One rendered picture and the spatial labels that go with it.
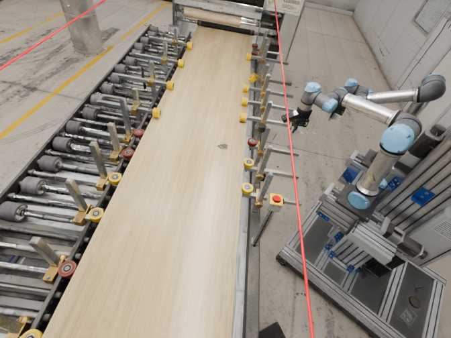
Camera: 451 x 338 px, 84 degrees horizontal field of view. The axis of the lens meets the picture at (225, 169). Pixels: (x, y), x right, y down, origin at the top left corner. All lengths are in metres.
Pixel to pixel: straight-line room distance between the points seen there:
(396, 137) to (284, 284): 1.64
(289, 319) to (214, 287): 1.15
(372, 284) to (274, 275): 0.82
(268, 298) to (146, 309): 1.29
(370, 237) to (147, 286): 1.34
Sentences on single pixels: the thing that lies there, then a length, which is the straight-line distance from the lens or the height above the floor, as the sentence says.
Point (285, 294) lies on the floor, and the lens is 2.49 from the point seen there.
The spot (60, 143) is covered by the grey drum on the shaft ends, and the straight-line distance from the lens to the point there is 2.23.
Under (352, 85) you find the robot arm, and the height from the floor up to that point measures 1.46.
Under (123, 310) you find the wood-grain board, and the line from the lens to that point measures 1.42.
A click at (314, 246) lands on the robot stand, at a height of 0.21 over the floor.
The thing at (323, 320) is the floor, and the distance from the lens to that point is 2.57.
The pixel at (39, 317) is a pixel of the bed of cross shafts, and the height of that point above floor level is 0.84.
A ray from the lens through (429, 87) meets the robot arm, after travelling 1.96.
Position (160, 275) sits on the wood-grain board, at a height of 0.90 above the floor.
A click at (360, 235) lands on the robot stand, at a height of 0.95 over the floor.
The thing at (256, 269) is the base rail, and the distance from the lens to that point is 1.71.
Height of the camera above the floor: 2.26
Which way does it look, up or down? 48 degrees down
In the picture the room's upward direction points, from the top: 12 degrees clockwise
